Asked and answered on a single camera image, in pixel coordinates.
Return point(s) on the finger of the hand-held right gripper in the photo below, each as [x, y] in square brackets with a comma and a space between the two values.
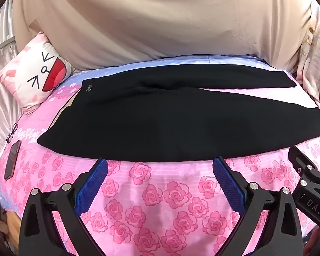
[305, 165]

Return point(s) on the metal rail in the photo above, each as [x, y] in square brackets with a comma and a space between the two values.
[2, 45]

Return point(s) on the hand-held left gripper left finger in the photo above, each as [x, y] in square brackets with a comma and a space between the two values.
[92, 186]

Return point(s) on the pink rose print bedsheet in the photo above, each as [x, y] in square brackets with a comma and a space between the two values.
[162, 192]

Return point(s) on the white satin curtain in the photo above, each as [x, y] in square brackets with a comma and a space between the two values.
[0, 106]

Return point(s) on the beige backdrop cloth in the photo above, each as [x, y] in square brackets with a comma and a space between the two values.
[149, 18]

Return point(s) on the cream floral blanket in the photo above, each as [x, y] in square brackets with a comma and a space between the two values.
[317, 58]

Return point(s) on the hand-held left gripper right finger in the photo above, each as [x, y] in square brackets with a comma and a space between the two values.
[229, 184]

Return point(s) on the cat face pillow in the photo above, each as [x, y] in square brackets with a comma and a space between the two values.
[37, 66]

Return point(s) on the black eyeglasses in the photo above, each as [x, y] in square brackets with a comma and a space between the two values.
[9, 138]

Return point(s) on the black smartphone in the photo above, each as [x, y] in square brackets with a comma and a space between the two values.
[12, 160]

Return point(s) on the black pants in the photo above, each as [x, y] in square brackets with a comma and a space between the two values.
[149, 122]

